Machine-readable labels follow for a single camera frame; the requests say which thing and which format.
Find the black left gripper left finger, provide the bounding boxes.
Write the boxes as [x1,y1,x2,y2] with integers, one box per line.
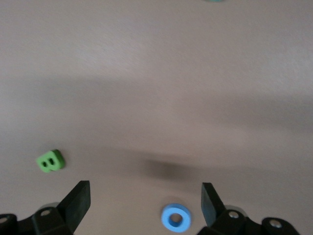
[0,180,91,235]

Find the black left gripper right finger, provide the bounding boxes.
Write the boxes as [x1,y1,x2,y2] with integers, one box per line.
[197,182,300,235]

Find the green foam letter B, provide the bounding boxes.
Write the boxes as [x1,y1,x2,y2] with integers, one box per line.
[36,149,66,173]

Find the blue foam letter O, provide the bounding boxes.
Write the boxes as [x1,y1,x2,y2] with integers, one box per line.
[160,203,192,234]

